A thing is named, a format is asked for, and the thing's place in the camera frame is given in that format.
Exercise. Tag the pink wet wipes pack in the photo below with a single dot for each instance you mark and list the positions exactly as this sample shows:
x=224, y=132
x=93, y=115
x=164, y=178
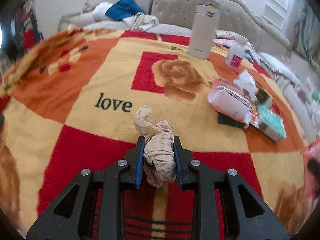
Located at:
x=231, y=100

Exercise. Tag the dark green scouring pad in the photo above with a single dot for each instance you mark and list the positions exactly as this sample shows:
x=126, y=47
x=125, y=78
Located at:
x=225, y=120

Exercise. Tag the beige tufted sofa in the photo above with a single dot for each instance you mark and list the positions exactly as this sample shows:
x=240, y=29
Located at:
x=227, y=19

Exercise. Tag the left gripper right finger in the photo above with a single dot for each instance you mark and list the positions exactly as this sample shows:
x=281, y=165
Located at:
x=224, y=203

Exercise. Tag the white pink pill bottle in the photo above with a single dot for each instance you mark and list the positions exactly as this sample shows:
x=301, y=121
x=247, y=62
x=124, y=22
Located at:
x=236, y=53

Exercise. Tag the pink blue folded blankets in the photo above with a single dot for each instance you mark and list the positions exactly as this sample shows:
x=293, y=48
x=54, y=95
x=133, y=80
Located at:
x=240, y=45

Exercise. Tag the red orange patterned blanket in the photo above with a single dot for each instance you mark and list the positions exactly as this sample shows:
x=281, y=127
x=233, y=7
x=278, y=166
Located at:
x=69, y=103

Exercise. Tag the beige thermos bottle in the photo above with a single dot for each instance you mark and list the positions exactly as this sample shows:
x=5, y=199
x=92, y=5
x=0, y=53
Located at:
x=205, y=23

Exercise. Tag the small pink sachet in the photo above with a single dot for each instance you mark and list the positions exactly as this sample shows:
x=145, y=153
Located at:
x=310, y=156

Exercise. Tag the cream cloth on sofa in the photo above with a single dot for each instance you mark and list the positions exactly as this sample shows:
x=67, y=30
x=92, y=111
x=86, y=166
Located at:
x=140, y=22

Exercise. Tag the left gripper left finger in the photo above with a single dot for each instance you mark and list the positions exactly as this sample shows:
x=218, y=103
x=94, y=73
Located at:
x=91, y=206

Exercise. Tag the blue jacket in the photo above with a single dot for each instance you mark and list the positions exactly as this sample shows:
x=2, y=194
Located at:
x=123, y=9

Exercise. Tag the teal tissue pack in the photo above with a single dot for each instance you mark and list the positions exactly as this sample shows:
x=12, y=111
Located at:
x=270, y=123

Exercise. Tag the beige paper ball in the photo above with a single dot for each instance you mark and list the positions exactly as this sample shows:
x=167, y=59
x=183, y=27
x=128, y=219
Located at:
x=160, y=166

